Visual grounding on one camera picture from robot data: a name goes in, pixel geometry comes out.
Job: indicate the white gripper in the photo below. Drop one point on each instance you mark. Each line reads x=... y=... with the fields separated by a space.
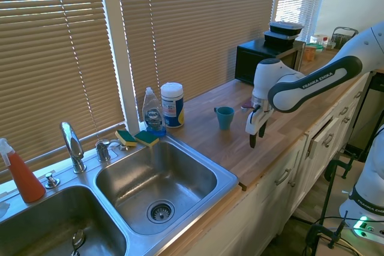
x=258 y=119

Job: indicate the teal plastic cup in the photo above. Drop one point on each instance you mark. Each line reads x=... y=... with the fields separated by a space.
x=225 y=119

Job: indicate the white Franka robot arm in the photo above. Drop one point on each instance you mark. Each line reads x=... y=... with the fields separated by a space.
x=315 y=85

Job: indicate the stainless steel double sink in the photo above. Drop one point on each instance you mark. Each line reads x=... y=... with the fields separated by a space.
x=168 y=178

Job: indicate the round sink drain strainer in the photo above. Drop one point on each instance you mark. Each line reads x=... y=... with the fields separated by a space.
x=160 y=211

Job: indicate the chrome sink knob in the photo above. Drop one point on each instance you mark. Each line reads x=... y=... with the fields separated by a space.
x=52 y=181

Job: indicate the small maroon object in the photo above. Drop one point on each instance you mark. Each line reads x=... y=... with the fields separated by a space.
x=246 y=106

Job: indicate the white kitchen cabinet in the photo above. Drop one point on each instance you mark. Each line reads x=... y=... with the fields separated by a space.
x=270 y=208

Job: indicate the black microwave oven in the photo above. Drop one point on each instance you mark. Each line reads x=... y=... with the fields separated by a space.
x=249 y=61

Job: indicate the black clamp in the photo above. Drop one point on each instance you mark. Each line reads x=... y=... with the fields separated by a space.
x=318 y=232
x=333 y=166

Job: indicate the disinfecting wipes canister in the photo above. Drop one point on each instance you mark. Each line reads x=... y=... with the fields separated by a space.
x=172 y=106

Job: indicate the orange food container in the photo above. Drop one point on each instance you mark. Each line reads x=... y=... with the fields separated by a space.
x=310 y=53

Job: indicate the black plastic food container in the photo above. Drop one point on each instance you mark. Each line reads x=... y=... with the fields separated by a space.
x=279 y=40
x=285 y=27

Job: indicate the clear dish soap bottle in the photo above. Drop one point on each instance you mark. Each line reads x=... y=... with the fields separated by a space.
x=153 y=115

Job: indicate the yellow green sponge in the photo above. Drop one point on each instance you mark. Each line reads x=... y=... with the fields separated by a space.
x=147 y=139
x=126 y=138

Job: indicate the clear container green lid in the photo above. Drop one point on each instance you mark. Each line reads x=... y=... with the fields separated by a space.
x=318 y=41

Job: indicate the black floor appliance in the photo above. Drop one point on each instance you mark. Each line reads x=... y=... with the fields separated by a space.
x=370 y=112

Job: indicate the chrome kitchen faucet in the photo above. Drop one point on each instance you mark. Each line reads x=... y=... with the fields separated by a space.
x=73 y=148

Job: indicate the orange red spray bottle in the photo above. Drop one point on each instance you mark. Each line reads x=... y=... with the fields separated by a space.
x=25 y=178

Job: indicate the white window frame post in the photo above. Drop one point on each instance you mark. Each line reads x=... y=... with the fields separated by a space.
x=120 y=58

